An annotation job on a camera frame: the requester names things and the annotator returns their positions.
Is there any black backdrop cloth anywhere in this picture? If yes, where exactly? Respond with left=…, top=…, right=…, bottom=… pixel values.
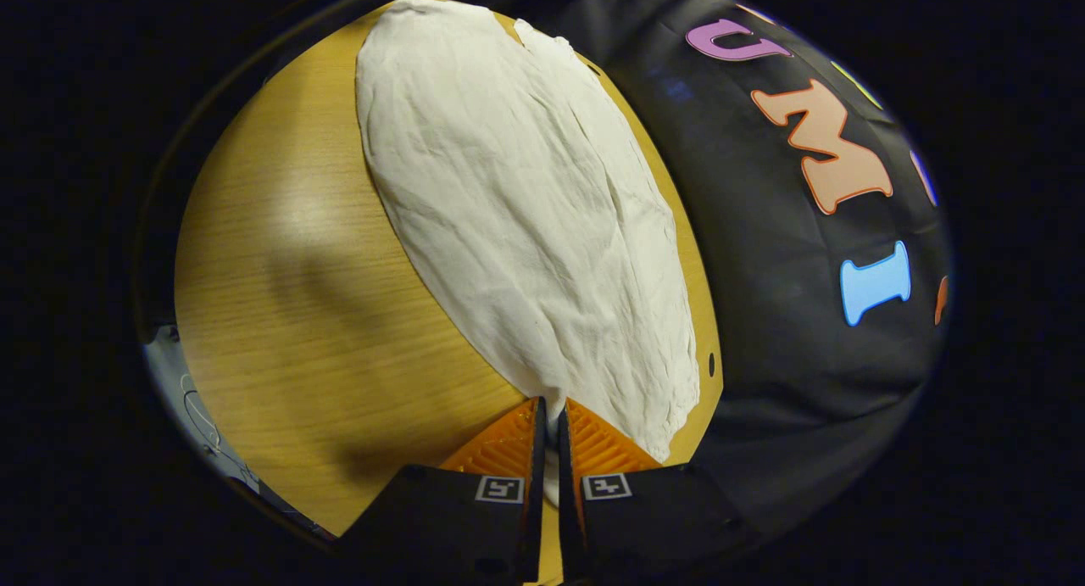
left=475, top=0, right=954, bottom=536

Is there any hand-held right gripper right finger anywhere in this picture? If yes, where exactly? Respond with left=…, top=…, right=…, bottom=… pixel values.
left=557, top=397, right=755, bottom=583

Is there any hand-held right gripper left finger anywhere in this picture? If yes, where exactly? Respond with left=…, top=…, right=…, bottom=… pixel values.
left=339, top=397, right=548, bottom=583

